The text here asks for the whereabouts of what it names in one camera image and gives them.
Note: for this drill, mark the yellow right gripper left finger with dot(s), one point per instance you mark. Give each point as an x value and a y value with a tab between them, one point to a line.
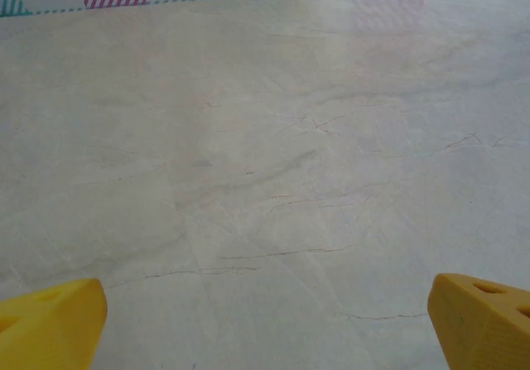
49	324

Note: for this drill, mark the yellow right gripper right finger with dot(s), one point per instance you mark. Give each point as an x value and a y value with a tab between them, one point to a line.
480	328

